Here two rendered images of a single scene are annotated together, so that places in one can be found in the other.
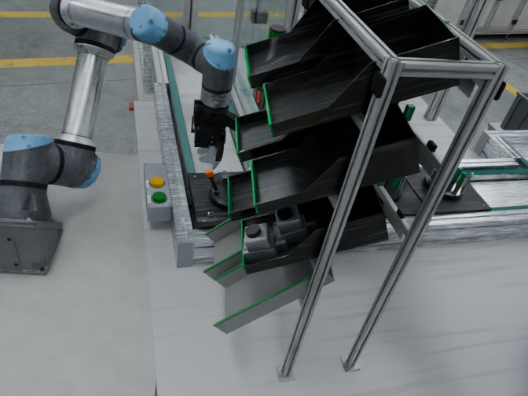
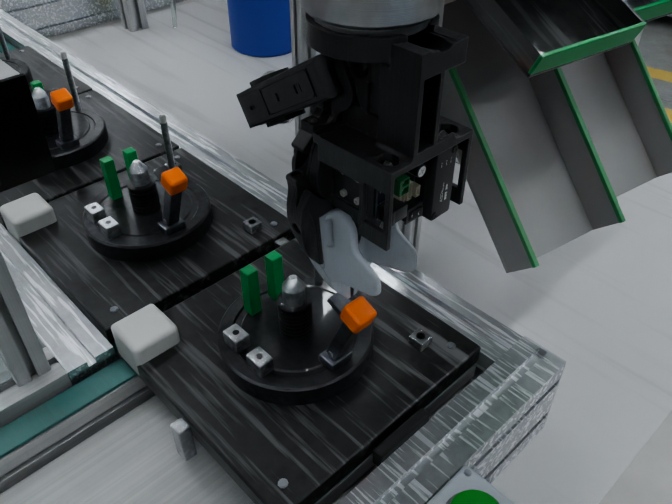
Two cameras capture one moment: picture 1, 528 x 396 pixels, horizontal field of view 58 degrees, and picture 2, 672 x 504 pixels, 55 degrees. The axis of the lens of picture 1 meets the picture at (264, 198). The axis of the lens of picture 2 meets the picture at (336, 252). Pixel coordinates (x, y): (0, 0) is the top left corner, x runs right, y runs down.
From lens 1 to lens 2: 1.39 m
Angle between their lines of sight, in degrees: 80
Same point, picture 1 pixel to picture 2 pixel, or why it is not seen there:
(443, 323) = not seen: hidden behind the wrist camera
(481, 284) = (184, 89)
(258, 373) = not seen: hidden behind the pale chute
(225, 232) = (500, 228)
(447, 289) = (223, 110)
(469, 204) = (31, 61)
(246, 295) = (599, 145)
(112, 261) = not seen: outside the picture
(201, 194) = (356, 411)
